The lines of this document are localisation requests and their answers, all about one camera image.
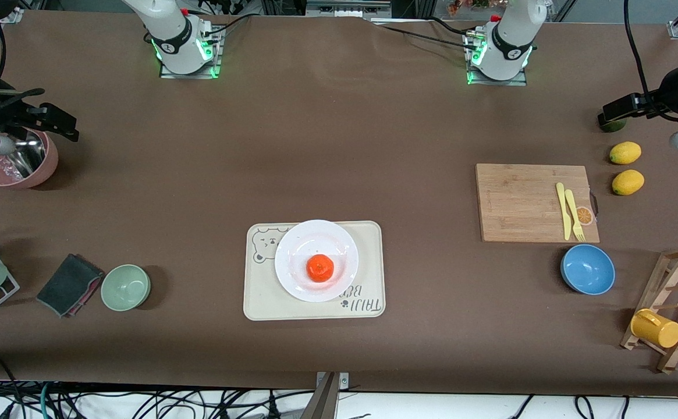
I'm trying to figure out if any white round plate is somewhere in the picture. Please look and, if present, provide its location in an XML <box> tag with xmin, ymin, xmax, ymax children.
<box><xmin>274</xmin><ymin>219</ymin><xmax>360</xmax><ymax>303</ymax></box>

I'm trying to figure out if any orange mandarin fruit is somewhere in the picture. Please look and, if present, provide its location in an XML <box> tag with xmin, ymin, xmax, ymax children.
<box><xmin>306</xmin><ymin>254</ymin><xmax>335</xmax><ymax>283</ymax></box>

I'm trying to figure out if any yellow lemon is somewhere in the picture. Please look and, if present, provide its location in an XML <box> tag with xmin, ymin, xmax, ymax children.
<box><xmin>612</xmin><ymin>169</ymin><xmax>645</xmax><ymax>196</ymax></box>
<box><xmin>609</xmin><ymin>141</ymin><xmax>642</xmax><ymax>165</ymax></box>

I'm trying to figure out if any pink bowl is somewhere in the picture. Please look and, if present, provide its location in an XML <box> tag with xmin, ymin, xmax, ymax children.
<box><xmin>0</xmin><ymin>129</ymin><xmax>59</xmax><ymax>189</ymax></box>

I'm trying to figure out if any metal scoop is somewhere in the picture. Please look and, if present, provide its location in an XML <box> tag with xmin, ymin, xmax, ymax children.
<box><xmin>7</xmin><ymin>137</ymin><xmax>47</xmax><ymax>178</ymax></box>

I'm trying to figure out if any yellow plastic fork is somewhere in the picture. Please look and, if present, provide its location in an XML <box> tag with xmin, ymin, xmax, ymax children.
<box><xmin>565</xmin><ymin>189</ymin><xmax>586</xmax><ymax>242</ymax></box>

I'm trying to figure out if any yellow plastic knife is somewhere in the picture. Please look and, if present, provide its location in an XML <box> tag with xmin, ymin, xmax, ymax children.
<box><xmin>556</xmin><ymin>182</ymin><xmax>573</xmax><ymax>241</ymax></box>

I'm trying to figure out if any bamboo cutting board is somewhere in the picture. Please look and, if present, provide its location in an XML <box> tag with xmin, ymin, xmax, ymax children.
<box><xmin>475</xmin><ymin>164</ymin><xmax>600</xmax><ymax>243</ymax></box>

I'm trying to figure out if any dark grey folded cloth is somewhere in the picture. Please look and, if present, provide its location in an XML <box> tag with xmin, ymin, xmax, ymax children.
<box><xmin>36</xmin><ymin>253</ymin><xmax>105</xmax><ymax>318</ymax></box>

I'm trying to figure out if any blue bowl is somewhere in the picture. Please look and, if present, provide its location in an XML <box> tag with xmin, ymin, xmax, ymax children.
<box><xmin>560</xmin><ymin>244</ymin><xmax>616</xmax><ymax>296</ymax></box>

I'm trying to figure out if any pale green bowl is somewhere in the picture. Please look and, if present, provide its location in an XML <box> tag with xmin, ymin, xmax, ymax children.
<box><xmin>101</xmin><ymin>264</ymin><xmax>151</xmax><ymax>312</ymax></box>

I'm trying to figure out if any wooden mug rack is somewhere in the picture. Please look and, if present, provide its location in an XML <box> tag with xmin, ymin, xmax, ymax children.
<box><xmin>620</xmin><ymin>246</ymin><xmax>678</xmax><ymax>374</ymax></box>

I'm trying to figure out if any yellow mug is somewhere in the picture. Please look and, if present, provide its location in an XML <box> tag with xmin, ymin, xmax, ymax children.
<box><xmin>630</xmin><ymin>308</ymin><xmax>678</xmax><ymax>349</ymax></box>

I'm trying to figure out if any beige bear print tray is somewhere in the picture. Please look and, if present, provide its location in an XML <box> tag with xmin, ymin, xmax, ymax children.
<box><xmin>243</xmin><ymin>221</ymin><xmax>386</xmax><ymax>321</ymax></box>

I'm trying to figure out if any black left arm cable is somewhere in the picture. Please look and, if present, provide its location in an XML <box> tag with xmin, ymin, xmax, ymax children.
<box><xmin>624</xmin><ymin>0</ymin><xmax>674</xmax><ymax>120</ymax></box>

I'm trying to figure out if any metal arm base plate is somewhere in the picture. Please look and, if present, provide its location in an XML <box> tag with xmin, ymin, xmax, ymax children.
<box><xmin>466</xmin><ymin>32</ymin><xmax>527</xmax><ymax>87</ymax></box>
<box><xmin>159</xmin><ymin>26</ymin><xmax>222</xmax><ymax>80</ymax></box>

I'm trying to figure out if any short black base cable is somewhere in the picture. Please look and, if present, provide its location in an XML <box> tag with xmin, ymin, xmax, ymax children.
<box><xmin>196</xmin><ymin>13</ymin><xmax>253</xmax><ymax>38</ymax></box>

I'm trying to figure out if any long black table cable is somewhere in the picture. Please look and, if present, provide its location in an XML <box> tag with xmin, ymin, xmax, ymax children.
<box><xmin>368</xmin><ymin>16</ymin><xmax>482</xmax><ymax>50</ymax></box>

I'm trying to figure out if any tangle of floor cables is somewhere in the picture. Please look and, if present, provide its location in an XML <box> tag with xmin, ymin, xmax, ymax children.
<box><xmin>0</xmin><ymin>349</ymin><xmax>374</xmax><ymax>419</ymax></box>

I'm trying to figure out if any aluminium frame block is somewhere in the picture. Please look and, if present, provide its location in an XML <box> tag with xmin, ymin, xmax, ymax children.
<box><xmin>306</xmin><ymin>0</ymin><xmax>393</xmax><ymax>23</ymax></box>

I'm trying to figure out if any metal table bracket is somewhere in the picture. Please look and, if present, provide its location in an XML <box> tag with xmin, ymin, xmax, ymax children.
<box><xmin>310</xmin><ymin>371</ymin><xmax>350</xmax><ymax>419</ymax></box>

